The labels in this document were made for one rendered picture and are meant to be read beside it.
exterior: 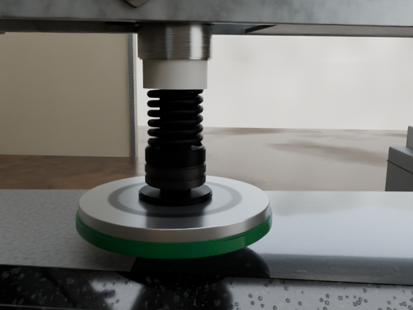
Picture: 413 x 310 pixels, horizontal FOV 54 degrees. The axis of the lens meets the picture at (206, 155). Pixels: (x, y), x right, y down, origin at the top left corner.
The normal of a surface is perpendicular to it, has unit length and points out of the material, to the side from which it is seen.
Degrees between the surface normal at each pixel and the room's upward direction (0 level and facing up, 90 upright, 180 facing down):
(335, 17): 90
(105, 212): 0
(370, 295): 45
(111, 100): 90
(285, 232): 0
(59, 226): 0
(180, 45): 90
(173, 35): 90
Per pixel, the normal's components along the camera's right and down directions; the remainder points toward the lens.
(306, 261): 0.01, -0.98
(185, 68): 0.39, 0.18
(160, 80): -0.38, 0.17
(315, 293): -0.05, -0.57
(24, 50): -0.05, 0.18
